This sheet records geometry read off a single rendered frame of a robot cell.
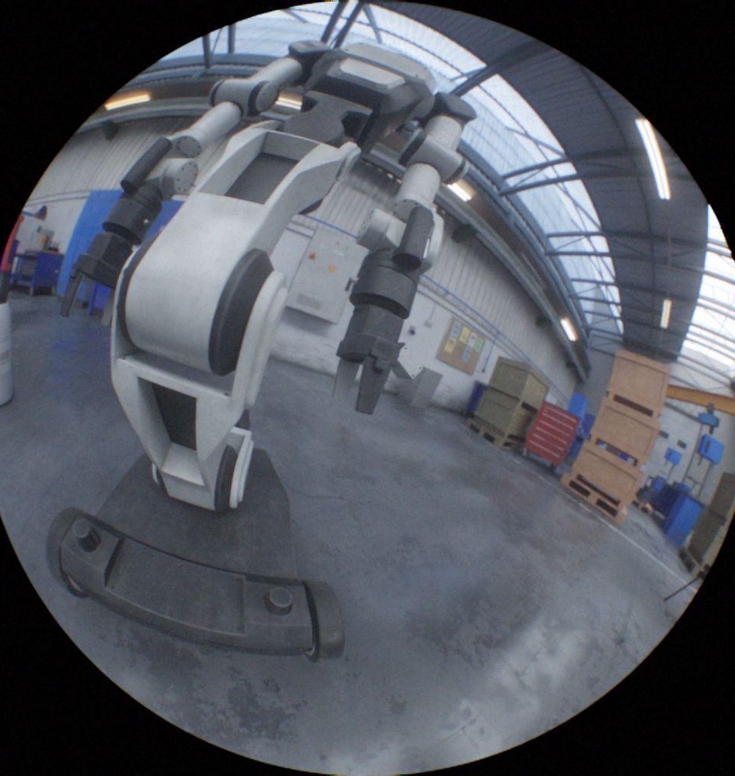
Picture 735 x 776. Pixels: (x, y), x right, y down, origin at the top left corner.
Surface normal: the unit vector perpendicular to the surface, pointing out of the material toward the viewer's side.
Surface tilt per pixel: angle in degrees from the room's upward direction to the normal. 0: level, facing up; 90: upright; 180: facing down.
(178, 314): 100
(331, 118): 90
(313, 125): 90
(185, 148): 169
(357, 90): 135
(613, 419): 90
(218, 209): 79
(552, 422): 90
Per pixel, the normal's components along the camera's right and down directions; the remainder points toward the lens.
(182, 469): 0.46, -0.66
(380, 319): 0.37, 0.10
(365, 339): -0.37, -0.12
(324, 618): 0.39, -0.84
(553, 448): -0.68, -0.14
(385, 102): 0.60, 0.72
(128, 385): 0.23, 0.45
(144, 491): 0.36, -0.92
